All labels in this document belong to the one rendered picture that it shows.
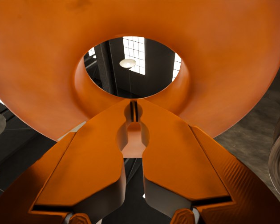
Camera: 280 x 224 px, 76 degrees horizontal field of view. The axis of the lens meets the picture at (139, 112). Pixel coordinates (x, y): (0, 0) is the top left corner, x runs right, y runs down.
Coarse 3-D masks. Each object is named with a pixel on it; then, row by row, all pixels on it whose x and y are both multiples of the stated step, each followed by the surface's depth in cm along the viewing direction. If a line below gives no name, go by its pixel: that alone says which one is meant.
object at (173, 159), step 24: (144, 120) 10; (168, 120) 9; (144, 144) 10; (168, 144) 8; (192, 144) 8; (144, 168) 7; (168, 168) 7; (192, 168) 7; (144, 192) 8; (168, 192) 6; (192, 192) 6; (216, 192) 6
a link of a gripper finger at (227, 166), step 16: (192, 128) 9; (208, 144) 8; (224, 160) 7; (224, 176) 6; (240, 176) 6; (256, 176) 6; (240, 192) 6; (256, 192) 6; (272, 192) 6; (192, 208) 6; (208, 208) 5; (224, 208) 5; (240, 208) 5; (256, 208) 5; (272, 208) 5
